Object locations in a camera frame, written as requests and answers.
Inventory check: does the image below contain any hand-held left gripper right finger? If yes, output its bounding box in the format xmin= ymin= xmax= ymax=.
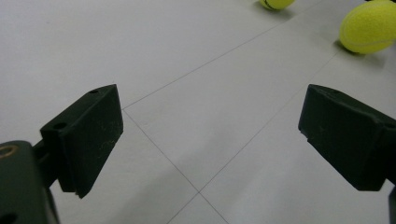
xmin=298 ymin=83 xmax=396 ymax=191

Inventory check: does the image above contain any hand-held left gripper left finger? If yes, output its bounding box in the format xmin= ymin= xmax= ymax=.
xmin=39 ymin=83 xmax=124 ymax=199

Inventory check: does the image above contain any yellow tennis ball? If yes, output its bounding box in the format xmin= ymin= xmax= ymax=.
xmin=260 ymin=0 xmax=296 ymax=11
xmin=339 ymin=0 xmax=396 ymax=55

